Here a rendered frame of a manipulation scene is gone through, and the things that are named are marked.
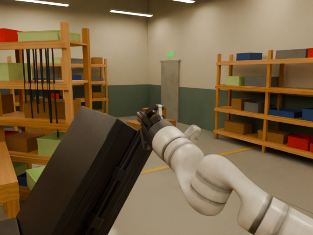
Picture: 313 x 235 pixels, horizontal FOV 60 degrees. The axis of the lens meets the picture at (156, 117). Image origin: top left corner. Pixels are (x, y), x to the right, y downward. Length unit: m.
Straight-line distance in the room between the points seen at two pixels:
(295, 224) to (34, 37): 3.43
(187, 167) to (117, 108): 10.12
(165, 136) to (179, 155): 0.07
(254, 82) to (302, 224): 6.08
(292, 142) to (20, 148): 4.86
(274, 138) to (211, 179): 5.89
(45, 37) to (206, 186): 3.21
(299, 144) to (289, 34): 2.38
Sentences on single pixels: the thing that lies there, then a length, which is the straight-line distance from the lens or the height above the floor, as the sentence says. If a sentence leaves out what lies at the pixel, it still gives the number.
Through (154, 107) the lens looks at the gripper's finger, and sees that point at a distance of 0.65.
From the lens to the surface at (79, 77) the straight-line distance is 9.47.
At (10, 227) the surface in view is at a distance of 1.12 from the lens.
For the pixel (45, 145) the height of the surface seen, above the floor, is 0.87.
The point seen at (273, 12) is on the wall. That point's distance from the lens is 7.06.
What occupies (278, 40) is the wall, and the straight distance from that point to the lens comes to 6.88.
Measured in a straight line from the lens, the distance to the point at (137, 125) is 6.93.
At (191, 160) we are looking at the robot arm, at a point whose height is 1.60.
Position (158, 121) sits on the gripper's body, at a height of 1.65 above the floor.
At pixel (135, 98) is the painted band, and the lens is 10.93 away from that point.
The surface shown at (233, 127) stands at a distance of 7.01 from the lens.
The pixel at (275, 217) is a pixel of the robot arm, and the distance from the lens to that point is 0.47.
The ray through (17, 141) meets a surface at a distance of 3.98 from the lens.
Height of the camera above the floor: 1.77
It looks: 10 degrees down
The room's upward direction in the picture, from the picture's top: straight up
